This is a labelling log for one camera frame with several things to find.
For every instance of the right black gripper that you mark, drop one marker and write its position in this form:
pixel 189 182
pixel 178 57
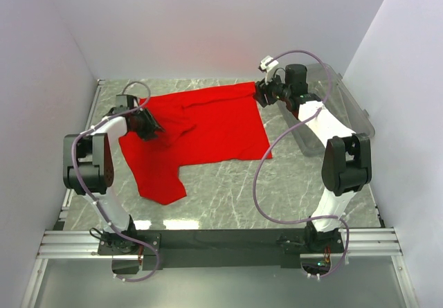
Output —
pixel 262 88

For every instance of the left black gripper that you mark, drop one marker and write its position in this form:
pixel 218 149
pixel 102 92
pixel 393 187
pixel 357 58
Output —
pixel 151 126

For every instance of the red t shirt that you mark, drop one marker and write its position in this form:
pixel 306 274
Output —
pixel 201 126

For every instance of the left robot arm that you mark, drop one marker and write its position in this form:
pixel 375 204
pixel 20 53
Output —
pixel 88 168

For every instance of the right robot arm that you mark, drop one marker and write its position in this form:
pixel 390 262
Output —
pixel 346 165

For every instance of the clear plastic bin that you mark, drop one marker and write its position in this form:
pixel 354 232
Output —
pixel 340 103

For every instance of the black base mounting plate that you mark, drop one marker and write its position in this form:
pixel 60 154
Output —
pixel 282 247

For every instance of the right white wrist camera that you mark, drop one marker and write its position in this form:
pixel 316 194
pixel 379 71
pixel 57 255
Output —
pixel 267 65

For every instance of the aluminium rail frame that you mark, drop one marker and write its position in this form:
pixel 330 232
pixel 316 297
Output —
pixel 69 273

